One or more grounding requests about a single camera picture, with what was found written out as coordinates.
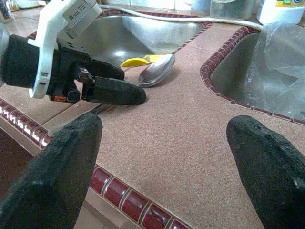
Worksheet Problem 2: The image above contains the white printed mug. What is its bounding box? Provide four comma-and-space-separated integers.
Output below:
0, 0, 14, 23

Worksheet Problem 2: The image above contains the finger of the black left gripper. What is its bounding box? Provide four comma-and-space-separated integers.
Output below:
89, 59, 125, 80
94, 77, 146, 105

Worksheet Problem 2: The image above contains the white hose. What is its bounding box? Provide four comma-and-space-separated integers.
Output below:
99, 4, 263, 31

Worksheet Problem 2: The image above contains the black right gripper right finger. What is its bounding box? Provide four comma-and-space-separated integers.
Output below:
226, 115, 305, 229

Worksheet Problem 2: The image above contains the yellow plastic cup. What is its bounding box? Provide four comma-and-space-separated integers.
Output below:
120, 54, 165, 68

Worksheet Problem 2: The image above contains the clear plastic bag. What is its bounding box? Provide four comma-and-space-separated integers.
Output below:
247, 21, 305, 120

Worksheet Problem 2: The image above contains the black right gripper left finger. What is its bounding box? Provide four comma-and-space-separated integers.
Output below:
0, 112, 103, 229

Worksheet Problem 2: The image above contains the steel sink basin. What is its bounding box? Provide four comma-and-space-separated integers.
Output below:
201, 26, 305, 125
59, 14, 213, 67

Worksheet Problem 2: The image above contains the clear plastic jug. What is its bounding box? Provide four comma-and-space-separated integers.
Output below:
209, 0, 257, 21

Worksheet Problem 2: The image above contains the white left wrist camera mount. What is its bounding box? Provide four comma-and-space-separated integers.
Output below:
27, 0, 103, 100

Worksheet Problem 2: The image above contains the steel spoon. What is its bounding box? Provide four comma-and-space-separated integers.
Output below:
94, 53, 176, 114

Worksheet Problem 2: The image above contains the white detergent bottle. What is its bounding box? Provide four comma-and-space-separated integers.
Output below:
256, 0, 305, 26

